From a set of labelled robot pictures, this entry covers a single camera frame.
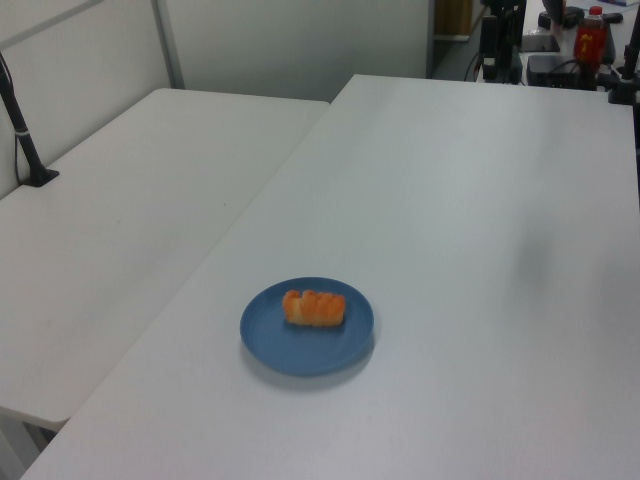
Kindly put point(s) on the orange shrimp toy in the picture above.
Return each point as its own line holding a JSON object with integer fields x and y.
{"x": 315, "y": 309}

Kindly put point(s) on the blue round plate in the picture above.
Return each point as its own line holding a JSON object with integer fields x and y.
{"x": 305, "y": 350}

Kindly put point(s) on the white rectangular table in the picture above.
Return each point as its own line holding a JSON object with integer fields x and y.
{"x": 125, "y": 225}

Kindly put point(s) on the wooden panel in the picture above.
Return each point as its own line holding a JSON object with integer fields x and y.
{"x": 452, "y": 17}

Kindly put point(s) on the black upright equipment rack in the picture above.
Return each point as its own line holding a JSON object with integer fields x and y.
{"x": 502, "y": 40}

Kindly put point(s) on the black flat electronics box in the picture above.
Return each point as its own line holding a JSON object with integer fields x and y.
{"x": 550, "y": 70}

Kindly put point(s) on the dark flat tray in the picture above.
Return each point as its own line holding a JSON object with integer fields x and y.
{"x": 540, "y": 43}

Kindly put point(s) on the black desk device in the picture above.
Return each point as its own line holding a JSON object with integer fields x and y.
{"x": 560, "y": 17}

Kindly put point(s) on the red drink bottle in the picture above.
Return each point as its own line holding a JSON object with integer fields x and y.
{"x": 591, "y": 42}

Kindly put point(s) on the black clamp stand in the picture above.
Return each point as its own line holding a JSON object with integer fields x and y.
{"x": 624, "y": 80}

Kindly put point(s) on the black camera stand pole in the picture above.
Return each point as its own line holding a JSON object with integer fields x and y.
{"x": 24, "y": 140}

